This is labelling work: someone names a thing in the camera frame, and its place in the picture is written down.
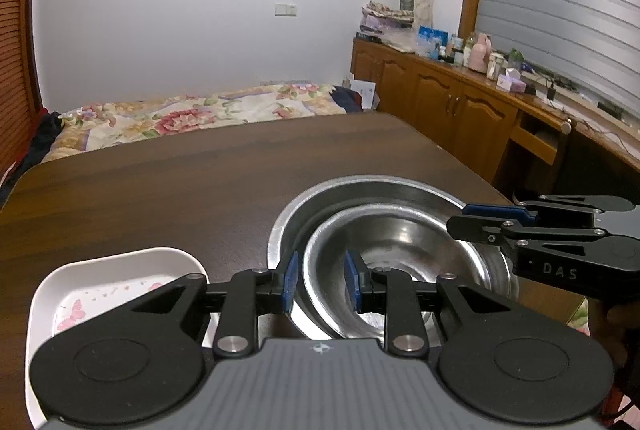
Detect small steel bowl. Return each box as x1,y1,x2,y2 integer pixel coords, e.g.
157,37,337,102
300,203,520,340

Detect large steel bowl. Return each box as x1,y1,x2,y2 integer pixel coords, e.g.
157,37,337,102
267,175,465,340

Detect white floral tray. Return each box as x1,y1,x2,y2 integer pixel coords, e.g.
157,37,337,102
24,246,212,430

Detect wooden sideboard cabinet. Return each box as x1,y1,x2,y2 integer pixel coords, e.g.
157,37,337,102
350,37,639,203

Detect pink kettle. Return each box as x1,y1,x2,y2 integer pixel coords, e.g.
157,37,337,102
468,33,492,74

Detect blue picture card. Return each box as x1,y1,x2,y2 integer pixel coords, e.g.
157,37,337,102
416,25,448,60

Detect folded fabric pile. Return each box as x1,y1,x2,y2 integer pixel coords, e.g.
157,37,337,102
359,0,413,38

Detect floral bed quilt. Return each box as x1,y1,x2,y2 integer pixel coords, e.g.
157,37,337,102
44,83,361,161

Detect dark clothes on bed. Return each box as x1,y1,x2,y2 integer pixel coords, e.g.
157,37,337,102
1,109,63,206

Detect brown louvered wardrobe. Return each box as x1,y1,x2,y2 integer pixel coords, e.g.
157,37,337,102
1,0,42,171

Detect white wall switch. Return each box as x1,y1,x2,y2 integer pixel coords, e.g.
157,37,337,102
274,4,297,16

